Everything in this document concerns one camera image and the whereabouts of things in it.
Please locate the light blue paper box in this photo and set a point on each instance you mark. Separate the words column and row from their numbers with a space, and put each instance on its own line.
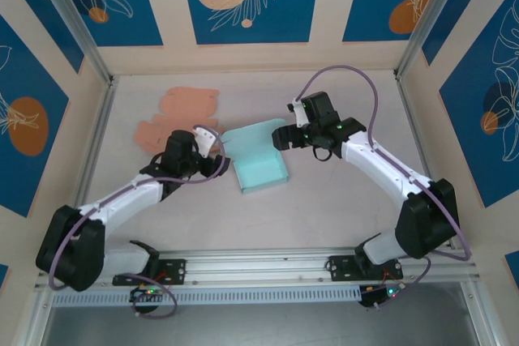
column 259, row 167

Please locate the salmon pink paper box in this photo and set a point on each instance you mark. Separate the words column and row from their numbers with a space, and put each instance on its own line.
column 186, row 103

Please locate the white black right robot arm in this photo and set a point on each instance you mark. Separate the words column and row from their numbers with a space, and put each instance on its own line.
column 365, row 159

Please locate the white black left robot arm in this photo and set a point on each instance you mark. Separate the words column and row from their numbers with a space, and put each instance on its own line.
column 138, row 196

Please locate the small control circuit board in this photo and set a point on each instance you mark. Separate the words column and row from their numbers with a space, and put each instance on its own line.
column 148, row 292
column 371, row 297

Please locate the grey metal sheet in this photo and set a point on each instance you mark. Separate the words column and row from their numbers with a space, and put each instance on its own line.
column 259, row 327

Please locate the aluminium mounting rail beam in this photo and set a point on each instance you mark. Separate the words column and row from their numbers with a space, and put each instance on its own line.
column 251, row 267

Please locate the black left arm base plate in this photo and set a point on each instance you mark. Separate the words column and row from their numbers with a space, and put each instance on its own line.
column 176, row 271

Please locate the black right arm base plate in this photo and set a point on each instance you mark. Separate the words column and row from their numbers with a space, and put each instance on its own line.
column 340, row 267

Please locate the aluminium frame post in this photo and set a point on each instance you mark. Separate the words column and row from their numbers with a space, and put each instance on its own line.
column 73, row 18
column 430, row 9

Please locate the aluminium frame strut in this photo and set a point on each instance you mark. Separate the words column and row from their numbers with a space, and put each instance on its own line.
column 482, row 317
column 36, row 321

